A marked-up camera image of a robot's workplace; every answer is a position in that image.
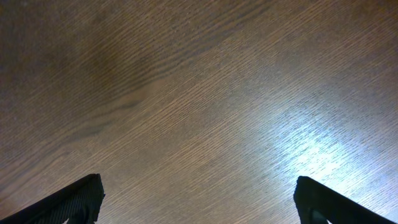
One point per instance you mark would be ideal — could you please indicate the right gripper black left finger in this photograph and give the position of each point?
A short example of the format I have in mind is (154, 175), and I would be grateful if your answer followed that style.
(79, 202)

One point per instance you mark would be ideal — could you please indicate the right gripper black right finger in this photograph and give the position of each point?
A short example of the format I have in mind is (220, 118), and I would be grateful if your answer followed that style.
(317, 203)

